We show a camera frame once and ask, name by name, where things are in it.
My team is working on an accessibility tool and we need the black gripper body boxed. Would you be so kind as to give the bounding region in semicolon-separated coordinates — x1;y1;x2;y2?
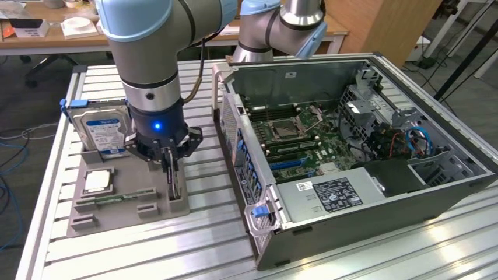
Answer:
129;100;191;163

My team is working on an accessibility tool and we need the black graphics card metal bracket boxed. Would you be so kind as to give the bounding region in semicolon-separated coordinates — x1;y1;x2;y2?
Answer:
159;145;185;202

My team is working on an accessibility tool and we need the silver hard disk blue caddy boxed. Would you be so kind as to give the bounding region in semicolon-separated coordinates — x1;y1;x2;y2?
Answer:
59;94;135;160

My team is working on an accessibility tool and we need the silver CPU chip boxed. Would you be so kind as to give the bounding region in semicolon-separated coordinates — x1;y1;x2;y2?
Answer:
83;171;114;193

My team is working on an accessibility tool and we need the black RAM slot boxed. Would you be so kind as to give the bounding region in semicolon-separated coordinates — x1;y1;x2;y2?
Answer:
252;112;298;120
249;105;296;113

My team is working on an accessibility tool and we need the CPU socket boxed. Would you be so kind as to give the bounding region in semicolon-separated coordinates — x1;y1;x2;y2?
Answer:
270;118;304;141

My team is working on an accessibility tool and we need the grey plastic parts rack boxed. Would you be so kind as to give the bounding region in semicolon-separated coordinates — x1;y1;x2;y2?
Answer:
66;116;191;239

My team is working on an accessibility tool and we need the metal socket cover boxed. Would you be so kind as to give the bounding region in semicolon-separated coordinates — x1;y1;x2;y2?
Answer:
296;106;326;132

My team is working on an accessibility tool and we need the green motherboard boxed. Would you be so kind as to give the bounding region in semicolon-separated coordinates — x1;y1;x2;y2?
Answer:
245;101;361;185

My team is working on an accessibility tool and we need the black office chair base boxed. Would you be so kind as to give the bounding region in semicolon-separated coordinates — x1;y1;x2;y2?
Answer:
22;51;117;88

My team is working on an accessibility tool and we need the white round holder box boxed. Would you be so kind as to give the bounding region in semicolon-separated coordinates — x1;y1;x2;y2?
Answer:
61;16;101;40

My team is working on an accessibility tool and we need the grey power supply unit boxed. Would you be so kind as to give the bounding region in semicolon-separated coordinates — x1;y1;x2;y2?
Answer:
276;167;390;224

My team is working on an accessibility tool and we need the perforated metal disk bay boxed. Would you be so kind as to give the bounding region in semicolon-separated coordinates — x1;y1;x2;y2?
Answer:
337;84;394;146

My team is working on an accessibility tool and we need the white box black lid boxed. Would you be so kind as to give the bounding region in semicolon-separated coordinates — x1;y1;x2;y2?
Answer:
9;17;51;39

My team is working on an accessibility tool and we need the orange box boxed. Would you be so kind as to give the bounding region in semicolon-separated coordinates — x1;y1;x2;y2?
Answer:
0;20;17;42

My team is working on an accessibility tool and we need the dark grey open PC case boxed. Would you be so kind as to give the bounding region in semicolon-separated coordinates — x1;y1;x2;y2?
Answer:
211;53;498;271

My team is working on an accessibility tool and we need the clear plastic bag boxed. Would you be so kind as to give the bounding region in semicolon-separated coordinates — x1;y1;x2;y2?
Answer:
0;7;30;22

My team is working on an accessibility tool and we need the wooden cabinet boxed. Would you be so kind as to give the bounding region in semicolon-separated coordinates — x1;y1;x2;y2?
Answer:
326;0;445;69

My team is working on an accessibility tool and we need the grey metal disk bay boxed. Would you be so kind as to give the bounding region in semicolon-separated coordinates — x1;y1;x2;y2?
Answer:
408;150;476;188

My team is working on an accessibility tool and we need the white cabinet red dot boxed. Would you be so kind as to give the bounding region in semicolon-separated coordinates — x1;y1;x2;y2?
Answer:
404;34;433;64

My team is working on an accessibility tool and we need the black stand pole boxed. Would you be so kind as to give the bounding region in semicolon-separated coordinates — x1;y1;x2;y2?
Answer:
433;0;498;102

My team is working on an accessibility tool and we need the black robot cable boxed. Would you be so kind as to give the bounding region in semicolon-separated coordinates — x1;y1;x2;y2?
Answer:
182;29;227;103

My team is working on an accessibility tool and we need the white floor cable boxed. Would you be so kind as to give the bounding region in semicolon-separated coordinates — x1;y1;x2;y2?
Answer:
0;124;61;141

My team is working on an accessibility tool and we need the black wire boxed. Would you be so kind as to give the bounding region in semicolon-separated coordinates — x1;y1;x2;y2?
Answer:
337;112;376;163

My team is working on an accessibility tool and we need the blue floor cable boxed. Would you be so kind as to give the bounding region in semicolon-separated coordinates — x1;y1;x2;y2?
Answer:
0;136;31;252

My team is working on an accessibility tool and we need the red wire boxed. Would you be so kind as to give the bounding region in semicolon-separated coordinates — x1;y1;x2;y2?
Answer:
392;132;413;156

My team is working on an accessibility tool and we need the blue wire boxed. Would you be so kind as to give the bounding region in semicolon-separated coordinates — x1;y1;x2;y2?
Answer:
404;125;436;158

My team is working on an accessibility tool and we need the white table frame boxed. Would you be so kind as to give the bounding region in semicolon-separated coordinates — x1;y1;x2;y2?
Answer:
422;0;498;79

